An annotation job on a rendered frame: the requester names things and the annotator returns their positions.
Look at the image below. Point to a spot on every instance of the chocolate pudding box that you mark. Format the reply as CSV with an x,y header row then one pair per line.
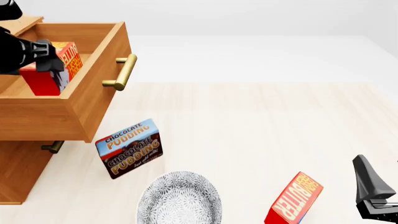
x,y
130,149

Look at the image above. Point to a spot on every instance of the wooden drawer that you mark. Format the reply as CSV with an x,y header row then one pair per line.
x,y
93,93

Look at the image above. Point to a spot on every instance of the red butter box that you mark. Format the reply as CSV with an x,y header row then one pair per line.
x,y
40,82
292,200

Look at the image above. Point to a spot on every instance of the wooden cabinet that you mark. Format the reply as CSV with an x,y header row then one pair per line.
x,y
18,172

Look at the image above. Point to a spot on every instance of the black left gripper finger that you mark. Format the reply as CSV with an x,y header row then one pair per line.
x,y
51,64

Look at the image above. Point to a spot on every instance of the grey patterned bowl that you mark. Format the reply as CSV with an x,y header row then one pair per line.
x,y
180,200

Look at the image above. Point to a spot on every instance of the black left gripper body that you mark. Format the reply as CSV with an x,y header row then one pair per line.
x,y
42,49

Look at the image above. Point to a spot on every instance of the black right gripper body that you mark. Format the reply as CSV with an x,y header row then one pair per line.
x,y
377,208

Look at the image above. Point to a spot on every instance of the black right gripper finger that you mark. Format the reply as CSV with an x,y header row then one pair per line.
x,y
368,177

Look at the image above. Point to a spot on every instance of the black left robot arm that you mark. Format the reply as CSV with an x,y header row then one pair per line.
x,y
11,53

